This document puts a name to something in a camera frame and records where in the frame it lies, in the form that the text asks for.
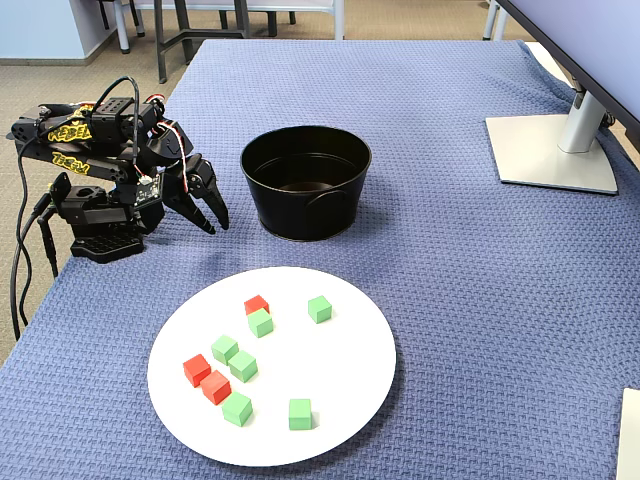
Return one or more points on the green cube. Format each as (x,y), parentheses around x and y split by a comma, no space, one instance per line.
(261,325)
(320,310)
(237,409)
(243,366)
(300,415)
(223,348)

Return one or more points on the white flat board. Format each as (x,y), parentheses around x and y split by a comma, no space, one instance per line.
(631,440)

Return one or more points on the black wrist camera board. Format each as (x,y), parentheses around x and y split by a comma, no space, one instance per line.
(147,190)

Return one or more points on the blue woven tablecloth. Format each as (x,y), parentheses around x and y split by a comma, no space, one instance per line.
(450,300)

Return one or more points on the dark grey table frame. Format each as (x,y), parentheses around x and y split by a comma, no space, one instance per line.
(161,50)

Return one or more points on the white round plate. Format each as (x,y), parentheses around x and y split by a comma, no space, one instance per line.
(325,375)

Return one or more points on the red cube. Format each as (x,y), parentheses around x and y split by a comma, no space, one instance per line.
(196,370)
(255,303)
(216,387)

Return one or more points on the black metal bucket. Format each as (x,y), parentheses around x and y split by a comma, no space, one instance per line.
(300,215)

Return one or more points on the computer monitor screen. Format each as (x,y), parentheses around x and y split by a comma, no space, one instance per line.
(590,40)

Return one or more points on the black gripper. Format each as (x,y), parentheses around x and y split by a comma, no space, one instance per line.
(199,184)

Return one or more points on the silver monitor stand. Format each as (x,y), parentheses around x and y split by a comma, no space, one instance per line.
(550,160)

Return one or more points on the white furniture legs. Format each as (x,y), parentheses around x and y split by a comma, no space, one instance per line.
(489,22)

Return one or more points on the dark furniture legs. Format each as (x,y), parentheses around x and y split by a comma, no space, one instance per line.
(272,25)

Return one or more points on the black chair legs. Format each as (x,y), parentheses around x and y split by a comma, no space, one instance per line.
(139,22)

